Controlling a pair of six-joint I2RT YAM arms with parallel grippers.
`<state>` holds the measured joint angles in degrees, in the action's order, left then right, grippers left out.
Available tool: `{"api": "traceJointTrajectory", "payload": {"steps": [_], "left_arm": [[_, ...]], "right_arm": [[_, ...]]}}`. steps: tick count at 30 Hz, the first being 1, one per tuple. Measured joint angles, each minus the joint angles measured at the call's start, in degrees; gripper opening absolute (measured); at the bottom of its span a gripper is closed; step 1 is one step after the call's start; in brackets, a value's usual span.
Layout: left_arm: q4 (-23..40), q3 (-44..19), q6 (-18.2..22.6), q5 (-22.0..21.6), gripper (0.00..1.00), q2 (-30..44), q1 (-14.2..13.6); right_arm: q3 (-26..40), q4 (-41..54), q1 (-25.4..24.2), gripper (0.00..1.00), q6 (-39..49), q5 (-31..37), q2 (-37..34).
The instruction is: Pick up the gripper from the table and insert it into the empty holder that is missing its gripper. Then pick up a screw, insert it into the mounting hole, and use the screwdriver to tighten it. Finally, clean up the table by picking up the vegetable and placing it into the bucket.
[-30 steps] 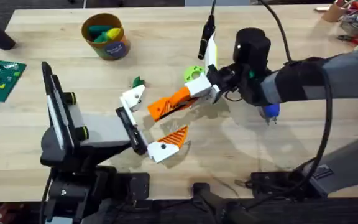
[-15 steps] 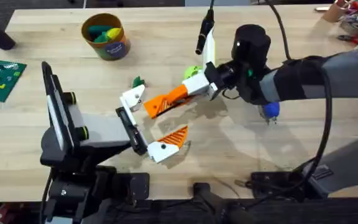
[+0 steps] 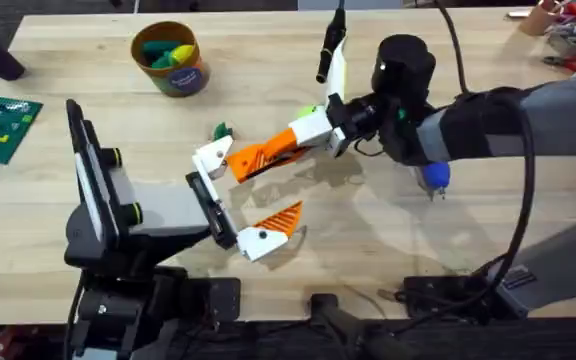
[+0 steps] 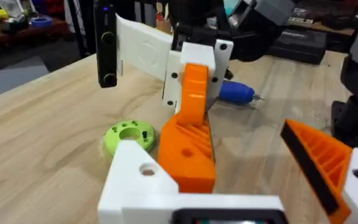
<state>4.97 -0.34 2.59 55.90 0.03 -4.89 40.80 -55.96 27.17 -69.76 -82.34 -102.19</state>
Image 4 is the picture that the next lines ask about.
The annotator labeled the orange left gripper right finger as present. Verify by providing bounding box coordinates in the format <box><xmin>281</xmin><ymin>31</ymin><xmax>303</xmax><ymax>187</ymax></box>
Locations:
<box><xmin>280</xmin><ymin>119</ymin><xmax>358</xmax><ymax>224</ymax></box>

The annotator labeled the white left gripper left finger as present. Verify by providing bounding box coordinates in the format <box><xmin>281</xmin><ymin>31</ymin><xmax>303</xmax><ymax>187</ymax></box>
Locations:
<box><xmin>97</xmin><ymin>139</ymin><xmax>180</xmax><ymax>224</ymax></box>

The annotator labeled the blue electric screwdriver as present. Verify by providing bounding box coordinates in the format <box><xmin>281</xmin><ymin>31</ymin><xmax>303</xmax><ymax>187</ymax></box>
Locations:
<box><xmin>218</xmin><ymin>80</ymin><xmax>265</xmax><ymax>105</ymax></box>

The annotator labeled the green disc with holes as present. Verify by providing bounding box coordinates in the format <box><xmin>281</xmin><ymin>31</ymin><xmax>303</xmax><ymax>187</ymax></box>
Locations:
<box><xmin>103</xmin><ymin>119</ymin><xmax>157</xmax><ymax>157</ymax></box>

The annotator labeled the cardboard box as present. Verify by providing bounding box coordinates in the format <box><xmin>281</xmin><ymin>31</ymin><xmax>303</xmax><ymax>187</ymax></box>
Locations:
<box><xmin>155</xmin><ymin>18</ymin><xmax>173</xmax><ymax>35</ymax></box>

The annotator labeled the black case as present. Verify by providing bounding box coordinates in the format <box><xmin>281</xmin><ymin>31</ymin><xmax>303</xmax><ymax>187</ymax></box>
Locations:
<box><xmin>268</xmin><ymin>29</ymin><xmax>328</xmax><ymax>65</ymax></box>

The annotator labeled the blue tape roll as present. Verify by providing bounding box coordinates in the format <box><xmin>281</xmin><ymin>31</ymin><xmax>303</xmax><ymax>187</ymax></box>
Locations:
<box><xmin>29</xmin><ymin>16</ymin><xmax>54</xmax><ymax>29</ymax></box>

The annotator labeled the brown side table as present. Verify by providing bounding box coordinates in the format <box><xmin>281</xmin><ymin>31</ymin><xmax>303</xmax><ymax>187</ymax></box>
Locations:
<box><xmin>0</xmin><ymin>17</ymin><xmax>70</xmax><ymax>52</ymax></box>

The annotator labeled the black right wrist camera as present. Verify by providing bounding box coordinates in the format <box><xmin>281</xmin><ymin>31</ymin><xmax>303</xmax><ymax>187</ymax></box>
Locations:
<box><xmin>93</xmin><ymin>0</ymin><xmax>118</xmax><ymax>89</ymax></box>

